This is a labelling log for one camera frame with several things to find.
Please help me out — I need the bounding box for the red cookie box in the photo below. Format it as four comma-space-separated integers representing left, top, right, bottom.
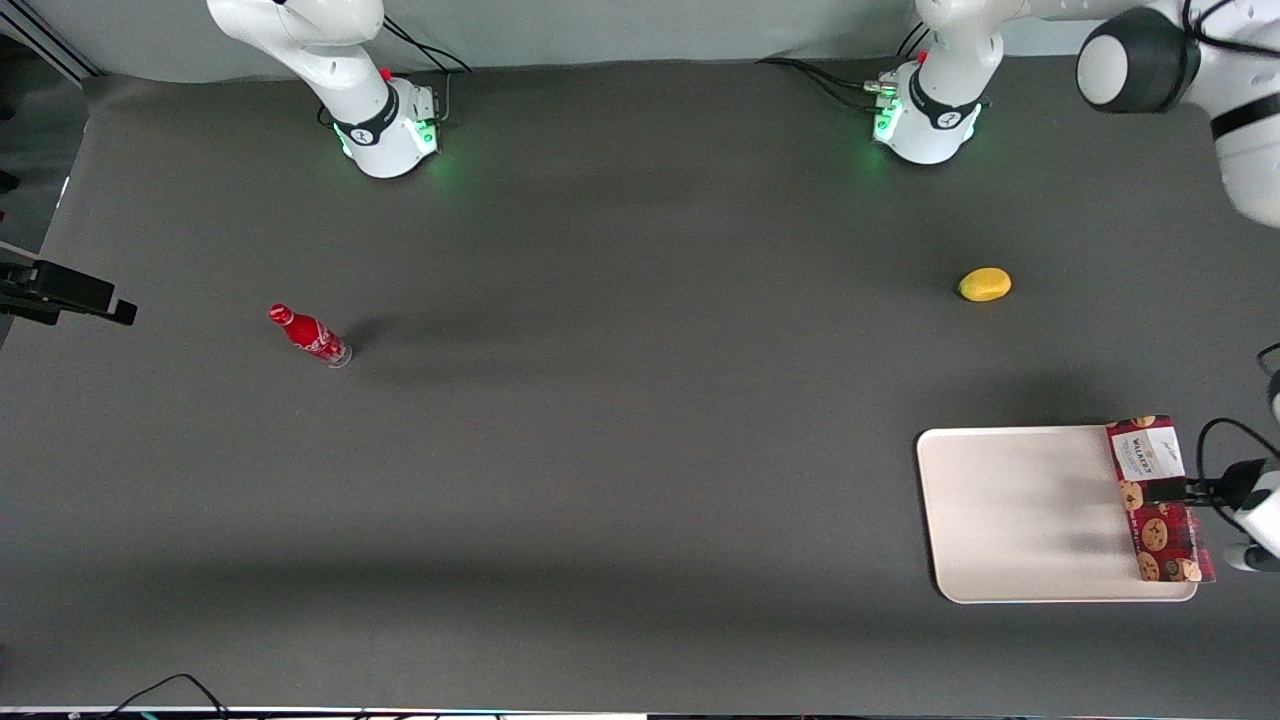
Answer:
1105, 415, 1218, 584

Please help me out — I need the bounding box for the white rectangular tray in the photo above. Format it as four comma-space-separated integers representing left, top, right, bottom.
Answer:
916, 425, 1199, 605

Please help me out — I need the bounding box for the red cola bottle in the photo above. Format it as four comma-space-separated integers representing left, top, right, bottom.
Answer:
267, 303, 353, 369

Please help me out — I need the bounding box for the yellow lemon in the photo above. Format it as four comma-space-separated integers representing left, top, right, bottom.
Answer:
957, 267, 1013, 303

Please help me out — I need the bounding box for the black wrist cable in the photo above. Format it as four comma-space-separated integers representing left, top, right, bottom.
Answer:
1195, 417, 1280, 536

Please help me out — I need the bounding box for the dark aluminium rail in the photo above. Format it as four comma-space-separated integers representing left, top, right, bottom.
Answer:
0, 0, 104, 83

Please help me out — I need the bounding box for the black table edge cable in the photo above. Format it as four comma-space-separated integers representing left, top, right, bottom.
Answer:
100, 673, 233, 719

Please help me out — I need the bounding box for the black base cable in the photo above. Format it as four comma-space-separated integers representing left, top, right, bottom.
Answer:
894, 20, 937, 64
798, 64, 887, 113
380, 15, 473, 77
755, 56, 887, 94

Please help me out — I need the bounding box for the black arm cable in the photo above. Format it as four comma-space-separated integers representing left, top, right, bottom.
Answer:
1180, 0, 1280, 57

